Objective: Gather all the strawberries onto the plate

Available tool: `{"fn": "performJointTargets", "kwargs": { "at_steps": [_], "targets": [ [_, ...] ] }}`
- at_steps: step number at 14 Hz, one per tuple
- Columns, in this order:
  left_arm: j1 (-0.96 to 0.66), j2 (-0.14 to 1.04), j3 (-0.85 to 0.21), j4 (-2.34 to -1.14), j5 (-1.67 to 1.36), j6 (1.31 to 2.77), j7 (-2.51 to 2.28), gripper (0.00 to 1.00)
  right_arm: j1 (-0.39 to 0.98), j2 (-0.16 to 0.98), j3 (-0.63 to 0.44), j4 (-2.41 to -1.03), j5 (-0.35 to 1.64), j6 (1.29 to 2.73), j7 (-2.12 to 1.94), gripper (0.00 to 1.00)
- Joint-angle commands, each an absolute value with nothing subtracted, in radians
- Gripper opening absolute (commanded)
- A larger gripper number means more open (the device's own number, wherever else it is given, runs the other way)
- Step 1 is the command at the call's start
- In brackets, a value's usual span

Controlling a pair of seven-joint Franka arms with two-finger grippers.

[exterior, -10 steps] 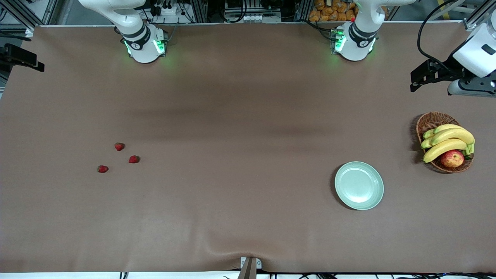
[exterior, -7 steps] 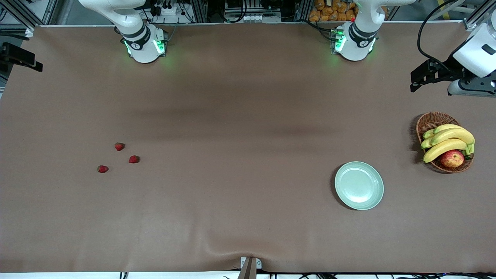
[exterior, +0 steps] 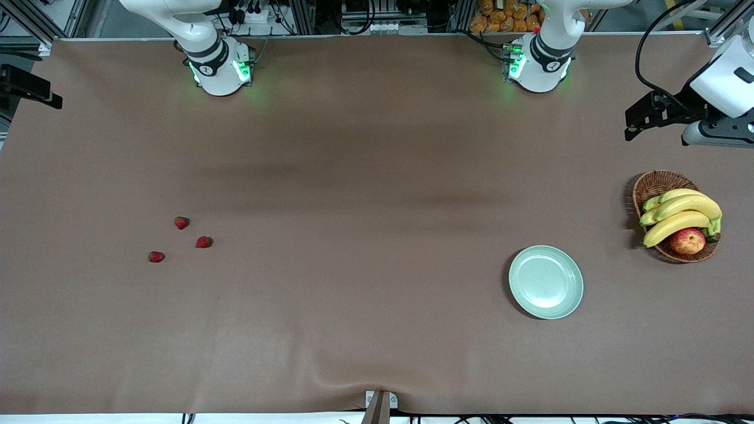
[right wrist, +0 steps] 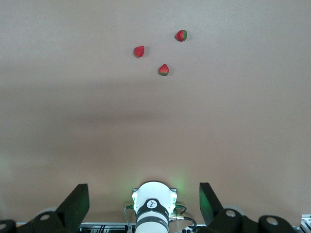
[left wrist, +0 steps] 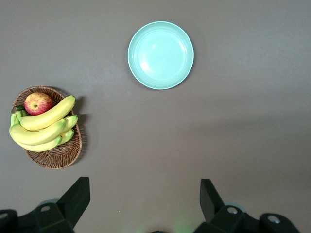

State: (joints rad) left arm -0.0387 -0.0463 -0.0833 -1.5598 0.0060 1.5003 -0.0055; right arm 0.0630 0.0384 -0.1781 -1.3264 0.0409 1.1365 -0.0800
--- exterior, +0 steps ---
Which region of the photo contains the orange toy food pile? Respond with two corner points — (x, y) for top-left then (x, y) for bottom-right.
(469, 0), (544, 34)

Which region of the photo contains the aluminium frame post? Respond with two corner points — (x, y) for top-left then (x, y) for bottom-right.
(292, 0), (317, 35)

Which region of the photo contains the aluminium frame corner rail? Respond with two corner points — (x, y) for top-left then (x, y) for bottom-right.
(704, 0), (754, 49)

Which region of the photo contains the brown table cloth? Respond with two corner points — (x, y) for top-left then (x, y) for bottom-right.
(0, 34), (754, 416)

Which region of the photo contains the light green plate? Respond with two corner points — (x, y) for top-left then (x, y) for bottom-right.
(508, 245), (584, 320)

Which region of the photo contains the metal table bracket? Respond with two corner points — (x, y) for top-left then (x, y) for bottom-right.
(365, 390), (399, 424)

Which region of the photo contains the white power strip with plugs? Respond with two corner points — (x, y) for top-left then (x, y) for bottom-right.
(230, 0), (270, 25)

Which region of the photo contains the brown wicker basket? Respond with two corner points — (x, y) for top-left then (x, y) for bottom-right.
(632, 170), (721, 264)

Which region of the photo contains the long yellow banana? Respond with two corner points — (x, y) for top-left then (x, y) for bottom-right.
(654, 194), (723, 222)
(643, 211), (720, 249)

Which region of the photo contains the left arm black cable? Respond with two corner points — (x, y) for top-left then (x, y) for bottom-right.
(634, 0), (707, 110)

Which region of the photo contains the red yellow apple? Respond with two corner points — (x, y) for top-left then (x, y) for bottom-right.
(669, 227), (706, 256)

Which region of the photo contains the medium green-tipped banana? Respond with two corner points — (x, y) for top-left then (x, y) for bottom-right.
(659, 188), (706, 204)

